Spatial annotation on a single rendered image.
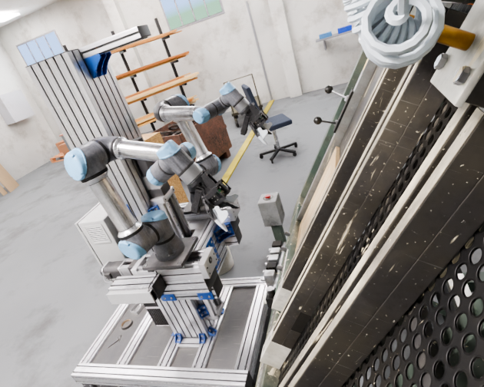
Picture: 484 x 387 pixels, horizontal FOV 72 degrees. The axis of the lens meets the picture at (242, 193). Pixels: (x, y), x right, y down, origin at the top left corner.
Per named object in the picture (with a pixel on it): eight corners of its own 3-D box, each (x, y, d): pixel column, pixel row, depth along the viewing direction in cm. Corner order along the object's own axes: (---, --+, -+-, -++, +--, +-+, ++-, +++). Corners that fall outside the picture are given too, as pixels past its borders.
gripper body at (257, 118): (266, 123, 165) (250, 104, 162) (254, 133, 169) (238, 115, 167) (270, 117, 171) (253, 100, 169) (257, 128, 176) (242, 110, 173)
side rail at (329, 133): (317, 197, 208) (300, 191, 209) (409, 1, 147) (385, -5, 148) (316, 203, 203) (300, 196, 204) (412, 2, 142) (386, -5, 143)
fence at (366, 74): (304, 216, 188) (297, 214, 188) (386, 40, 135) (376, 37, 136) (303, 221, 184) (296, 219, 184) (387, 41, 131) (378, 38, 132)
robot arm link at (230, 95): (223, 87, 171) (231, 77, 164) (237, 103, 173) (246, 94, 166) (214, 94, 166) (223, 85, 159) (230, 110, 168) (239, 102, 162)
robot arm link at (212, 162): (200, 183, 211) (155, 104, 197) (215, 172, 221) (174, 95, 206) (210, 180, 202) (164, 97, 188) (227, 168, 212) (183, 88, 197)
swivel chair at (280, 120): (300, 143, 543) (283, 71, 494) (299, 158, 488) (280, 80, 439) (261, 151, 562) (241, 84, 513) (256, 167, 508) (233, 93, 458)
